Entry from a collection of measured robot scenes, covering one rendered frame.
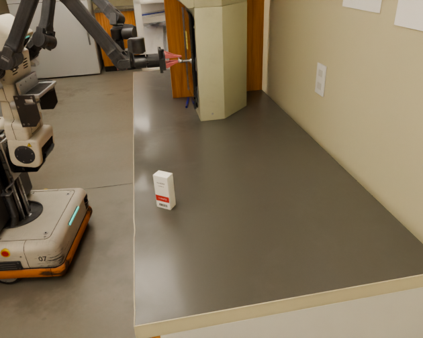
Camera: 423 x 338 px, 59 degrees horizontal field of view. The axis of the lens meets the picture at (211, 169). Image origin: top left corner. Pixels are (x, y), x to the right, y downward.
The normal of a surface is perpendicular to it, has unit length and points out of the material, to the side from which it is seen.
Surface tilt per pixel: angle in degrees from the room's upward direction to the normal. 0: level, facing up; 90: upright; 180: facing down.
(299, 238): 0
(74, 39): 90
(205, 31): 90
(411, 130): 90
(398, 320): 90
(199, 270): 0
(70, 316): 0
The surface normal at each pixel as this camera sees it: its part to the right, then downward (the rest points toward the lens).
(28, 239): -0.04, -0.87
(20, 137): 0.03, 0.48
